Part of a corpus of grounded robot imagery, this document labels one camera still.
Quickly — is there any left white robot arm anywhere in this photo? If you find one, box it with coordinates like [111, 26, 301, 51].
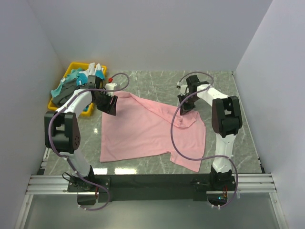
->
[44, 75, 119, 192]

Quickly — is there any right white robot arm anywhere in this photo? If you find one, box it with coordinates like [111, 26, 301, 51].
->
[177, 72, 243, 190]

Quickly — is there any pink t shirt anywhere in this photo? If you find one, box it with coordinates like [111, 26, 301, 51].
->
[100, 92, 206, 172]

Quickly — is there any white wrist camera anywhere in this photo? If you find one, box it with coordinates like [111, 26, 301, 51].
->
[177, 81, 189, 96]
[105, 77, 119, 92]

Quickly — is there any aluminium rail frame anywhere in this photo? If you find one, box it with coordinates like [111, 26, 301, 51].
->
[16, 152, 288, 229]

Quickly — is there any white t shirt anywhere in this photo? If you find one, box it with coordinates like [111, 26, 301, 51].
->
[83, 62, 105, 76]

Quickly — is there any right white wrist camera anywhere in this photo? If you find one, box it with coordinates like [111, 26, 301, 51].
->
[177, 81, 189, 96]

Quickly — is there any grey t shirt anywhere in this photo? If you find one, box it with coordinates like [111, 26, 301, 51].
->
[52, 79, 79, 107]

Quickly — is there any teal t shirt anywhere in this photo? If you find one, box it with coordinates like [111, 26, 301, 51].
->
[76, 69, 105, 85]

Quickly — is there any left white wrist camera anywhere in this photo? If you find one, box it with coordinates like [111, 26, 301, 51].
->
[105, 77, 119, 92]

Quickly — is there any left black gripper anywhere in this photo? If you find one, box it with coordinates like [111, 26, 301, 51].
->
[93, 91, 118, 116]

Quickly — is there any black base bar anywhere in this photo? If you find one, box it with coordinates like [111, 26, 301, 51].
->
[67, 174, 236, 203]

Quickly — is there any light green t shirt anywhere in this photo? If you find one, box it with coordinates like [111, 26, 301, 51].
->
[51, 68, 83, 98]

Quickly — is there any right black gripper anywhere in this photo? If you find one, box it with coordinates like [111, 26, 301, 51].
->
[177, 93, 199, 116]

